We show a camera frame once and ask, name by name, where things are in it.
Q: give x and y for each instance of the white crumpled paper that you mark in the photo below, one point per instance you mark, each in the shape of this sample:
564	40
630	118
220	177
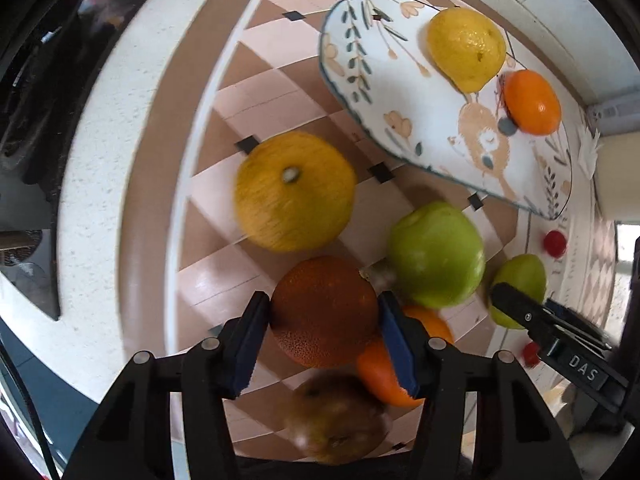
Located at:
590	152

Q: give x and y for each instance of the brown pear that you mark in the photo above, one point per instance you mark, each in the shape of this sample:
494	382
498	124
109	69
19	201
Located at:
335	420

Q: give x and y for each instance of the yellow lemon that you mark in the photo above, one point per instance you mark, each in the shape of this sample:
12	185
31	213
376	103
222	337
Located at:
465	47

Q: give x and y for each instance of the floral ceramic plate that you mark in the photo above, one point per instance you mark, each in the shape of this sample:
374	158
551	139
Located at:
400	85

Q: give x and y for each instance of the dark reddish orange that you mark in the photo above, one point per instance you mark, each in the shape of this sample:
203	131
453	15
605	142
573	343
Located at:
325	310

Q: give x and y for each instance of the grey box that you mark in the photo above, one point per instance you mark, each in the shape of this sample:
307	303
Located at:
615	112

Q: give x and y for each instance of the small brown fruit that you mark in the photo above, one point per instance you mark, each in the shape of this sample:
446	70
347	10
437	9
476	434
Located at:
384	275

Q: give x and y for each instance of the cream container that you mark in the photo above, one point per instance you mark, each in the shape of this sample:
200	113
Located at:
620	180

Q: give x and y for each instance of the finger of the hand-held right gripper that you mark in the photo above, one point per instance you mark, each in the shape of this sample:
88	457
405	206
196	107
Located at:
575	321
520	310

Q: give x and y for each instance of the small bright orange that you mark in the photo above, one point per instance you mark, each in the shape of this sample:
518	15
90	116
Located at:
532	102

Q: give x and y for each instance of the large bright orange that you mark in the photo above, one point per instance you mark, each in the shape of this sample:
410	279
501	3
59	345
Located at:
380	375

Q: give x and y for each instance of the checkered table mat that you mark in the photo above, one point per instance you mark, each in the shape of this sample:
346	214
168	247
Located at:
280	85

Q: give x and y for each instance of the small green apple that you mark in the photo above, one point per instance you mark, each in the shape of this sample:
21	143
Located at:
525	275

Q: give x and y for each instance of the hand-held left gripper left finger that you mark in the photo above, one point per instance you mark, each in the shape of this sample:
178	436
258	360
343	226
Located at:
247	345

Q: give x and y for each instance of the black stove top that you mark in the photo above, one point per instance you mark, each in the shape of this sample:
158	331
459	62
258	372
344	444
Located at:
35	135

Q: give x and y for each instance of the red cherry tomato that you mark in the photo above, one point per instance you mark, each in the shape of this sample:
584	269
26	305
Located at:
555	244
529	354

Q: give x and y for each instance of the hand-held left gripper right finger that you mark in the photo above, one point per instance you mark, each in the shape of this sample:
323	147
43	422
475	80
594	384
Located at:
400	345

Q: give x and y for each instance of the large green apple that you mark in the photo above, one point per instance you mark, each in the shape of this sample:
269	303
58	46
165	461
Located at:
435	255

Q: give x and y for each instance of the large yellow citrus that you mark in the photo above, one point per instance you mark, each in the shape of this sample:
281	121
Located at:
295	195

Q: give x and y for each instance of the blue cabinet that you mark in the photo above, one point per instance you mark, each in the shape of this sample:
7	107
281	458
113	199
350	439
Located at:
40	410

